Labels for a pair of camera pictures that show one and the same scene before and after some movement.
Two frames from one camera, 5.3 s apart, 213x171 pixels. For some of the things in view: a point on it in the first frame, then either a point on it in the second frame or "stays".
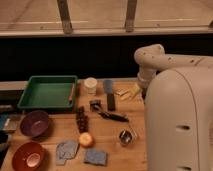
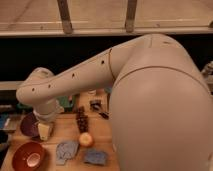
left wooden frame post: x=65 y=16 stays
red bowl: x=29 y=156 stays
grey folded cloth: x=66 y=151 stays
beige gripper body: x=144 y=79 -> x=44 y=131
